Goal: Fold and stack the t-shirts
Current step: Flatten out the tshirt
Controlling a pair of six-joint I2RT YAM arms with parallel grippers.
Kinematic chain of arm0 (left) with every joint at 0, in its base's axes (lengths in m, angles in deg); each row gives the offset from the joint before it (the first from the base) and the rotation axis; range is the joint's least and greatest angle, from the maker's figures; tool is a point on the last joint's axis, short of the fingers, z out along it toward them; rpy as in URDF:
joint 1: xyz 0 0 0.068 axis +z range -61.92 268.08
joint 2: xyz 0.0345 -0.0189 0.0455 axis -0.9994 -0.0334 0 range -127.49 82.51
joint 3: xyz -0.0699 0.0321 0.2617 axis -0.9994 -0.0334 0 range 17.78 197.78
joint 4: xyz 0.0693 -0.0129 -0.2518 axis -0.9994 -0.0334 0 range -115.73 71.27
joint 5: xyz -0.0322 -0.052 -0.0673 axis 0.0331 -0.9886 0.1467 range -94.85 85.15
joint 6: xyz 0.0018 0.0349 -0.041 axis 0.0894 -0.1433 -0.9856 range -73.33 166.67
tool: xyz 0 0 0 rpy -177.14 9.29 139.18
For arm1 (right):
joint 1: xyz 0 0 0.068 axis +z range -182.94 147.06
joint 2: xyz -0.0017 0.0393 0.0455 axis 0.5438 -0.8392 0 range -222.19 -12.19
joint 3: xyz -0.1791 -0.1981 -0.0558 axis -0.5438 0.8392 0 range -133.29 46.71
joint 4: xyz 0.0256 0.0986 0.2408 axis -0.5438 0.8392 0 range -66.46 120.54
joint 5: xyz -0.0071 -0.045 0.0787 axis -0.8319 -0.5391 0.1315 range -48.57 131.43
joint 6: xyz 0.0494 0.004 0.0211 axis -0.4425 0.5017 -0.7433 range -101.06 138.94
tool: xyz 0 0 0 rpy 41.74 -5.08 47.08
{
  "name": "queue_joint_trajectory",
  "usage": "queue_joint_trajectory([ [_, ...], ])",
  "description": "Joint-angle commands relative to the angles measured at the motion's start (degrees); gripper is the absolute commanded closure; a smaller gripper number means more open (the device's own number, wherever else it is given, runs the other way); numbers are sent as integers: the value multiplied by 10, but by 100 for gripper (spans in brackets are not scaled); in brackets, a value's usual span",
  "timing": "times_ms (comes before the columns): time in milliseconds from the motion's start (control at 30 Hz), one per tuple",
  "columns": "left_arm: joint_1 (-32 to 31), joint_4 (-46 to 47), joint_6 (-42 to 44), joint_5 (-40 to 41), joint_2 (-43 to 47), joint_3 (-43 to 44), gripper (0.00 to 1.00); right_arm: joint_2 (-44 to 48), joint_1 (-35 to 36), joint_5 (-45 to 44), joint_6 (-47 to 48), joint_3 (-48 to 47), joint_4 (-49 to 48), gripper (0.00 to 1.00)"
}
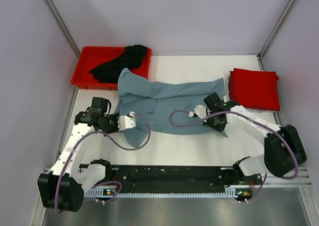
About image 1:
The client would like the red plastic bin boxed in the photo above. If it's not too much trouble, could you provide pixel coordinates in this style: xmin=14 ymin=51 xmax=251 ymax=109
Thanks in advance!
xmin=70 ymin=46 xmax=153 ymax=91

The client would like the blue grey t shirt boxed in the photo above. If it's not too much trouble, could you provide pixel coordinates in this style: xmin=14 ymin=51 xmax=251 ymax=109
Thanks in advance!
xmin=115 ymin=68 xmax=225 ymax=148

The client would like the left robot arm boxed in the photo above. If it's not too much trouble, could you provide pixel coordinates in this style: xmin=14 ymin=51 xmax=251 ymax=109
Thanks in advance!
xmin=37 ymin=97 xmax=119 ymax=213

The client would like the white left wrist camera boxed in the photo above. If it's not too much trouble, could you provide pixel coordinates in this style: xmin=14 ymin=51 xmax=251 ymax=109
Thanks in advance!
xmin=118 ymin=112 xmax=136 ymax=131

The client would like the black t shirt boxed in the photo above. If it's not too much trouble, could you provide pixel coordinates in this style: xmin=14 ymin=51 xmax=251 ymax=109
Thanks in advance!
xmin=89 ymin=45 xmax=148 ymax=83

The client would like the red t shirt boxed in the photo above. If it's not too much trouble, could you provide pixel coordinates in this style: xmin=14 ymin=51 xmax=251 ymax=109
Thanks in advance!
xmin=229 ymin=68 xmax=281 ymax=111

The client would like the grey slotted cable duct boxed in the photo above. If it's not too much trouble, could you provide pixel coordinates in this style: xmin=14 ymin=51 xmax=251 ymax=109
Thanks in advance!
xmin=84 ymin=188 xmax=250 ymax=199

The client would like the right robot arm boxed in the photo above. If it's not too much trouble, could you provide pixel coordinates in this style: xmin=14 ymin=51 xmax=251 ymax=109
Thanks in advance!
xmin=201 ymin=93 xmax=307 ymax=184

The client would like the aluminium frame rail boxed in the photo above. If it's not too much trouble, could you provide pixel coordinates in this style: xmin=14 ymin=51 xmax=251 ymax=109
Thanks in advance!
xmin=42 ymin=166 xmax=312 ymax=187

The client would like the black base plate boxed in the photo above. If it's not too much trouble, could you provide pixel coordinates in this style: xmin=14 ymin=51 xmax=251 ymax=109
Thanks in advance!
xmin=98 ymin=165 xmax=262 ymax=194

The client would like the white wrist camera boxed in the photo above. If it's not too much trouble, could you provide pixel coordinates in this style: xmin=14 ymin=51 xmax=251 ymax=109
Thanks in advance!
xmin=188 ymin=105 xmax=208 ymax=119
xmin=118 ymin=112 xmax=136 ymax=131

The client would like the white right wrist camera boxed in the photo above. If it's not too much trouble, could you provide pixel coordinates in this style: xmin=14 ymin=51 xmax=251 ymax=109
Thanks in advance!
xmin=188 ymin=105 xmax=208 ymax=119

